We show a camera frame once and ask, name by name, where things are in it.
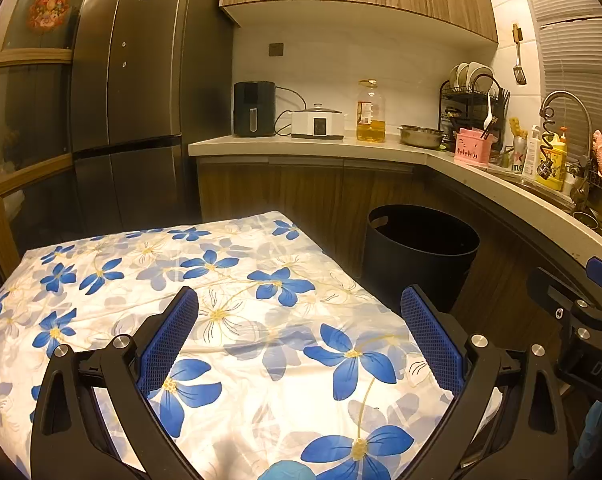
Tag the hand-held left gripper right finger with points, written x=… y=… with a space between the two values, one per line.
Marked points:
x=431 y=340

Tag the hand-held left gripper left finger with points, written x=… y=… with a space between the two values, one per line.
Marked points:
x=168 y=340

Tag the black trash bin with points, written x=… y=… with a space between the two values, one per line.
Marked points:
x=416 y=270

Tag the person's right hand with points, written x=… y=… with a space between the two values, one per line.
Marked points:
x=592 y=430

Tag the blue floral tablecloth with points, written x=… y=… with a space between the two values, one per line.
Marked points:
x=261 y=340

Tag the yellow detergent bottle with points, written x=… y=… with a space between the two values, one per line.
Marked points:
x=558 y=165

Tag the beer can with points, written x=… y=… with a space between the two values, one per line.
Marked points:
x=518 y=160

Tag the white pump bottle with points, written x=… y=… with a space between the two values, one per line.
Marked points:
x=531 y=152

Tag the pink utensil basket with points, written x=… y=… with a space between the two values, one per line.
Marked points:
x=473 y=150

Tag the yellow scrubber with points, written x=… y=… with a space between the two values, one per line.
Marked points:
x=516 y=127

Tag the white plastic spoon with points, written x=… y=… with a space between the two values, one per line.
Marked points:
x=490 y=115

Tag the metal spring faucet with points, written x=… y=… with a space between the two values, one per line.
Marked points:
x=563 y=94

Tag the bundle of dark chopsticks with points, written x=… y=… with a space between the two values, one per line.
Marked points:
x=503 y=100

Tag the wooden kitchen counter cabinet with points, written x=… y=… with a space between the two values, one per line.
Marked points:
x=281 y=185

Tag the metal basin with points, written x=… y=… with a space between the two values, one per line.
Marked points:
x=421 y=137

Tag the black dish rack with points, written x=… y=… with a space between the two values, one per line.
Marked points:
x=451 y=110

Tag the metal slotted spatula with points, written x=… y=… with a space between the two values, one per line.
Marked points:
x=520 y=76

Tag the window blinds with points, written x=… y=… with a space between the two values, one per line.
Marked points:
x=576 y=50

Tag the cooking oil bottle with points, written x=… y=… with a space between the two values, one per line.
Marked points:
x=371 y=125

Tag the row of white plates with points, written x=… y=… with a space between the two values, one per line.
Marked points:
x=476 y=72

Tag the white electric cooker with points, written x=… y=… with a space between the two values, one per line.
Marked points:
x=318 y=125

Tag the black air fryer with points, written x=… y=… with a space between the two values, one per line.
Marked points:
x=253 y=105

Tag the dark grey refrigerator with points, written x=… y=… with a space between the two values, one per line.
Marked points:
x=146 y=85

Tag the wooden glass door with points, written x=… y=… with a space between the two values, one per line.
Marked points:
x=31 y=55

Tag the round flower decoration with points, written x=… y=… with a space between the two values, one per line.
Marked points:
x=50 y=7

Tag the dark wall socket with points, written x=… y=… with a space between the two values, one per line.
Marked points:
x=276 y=49

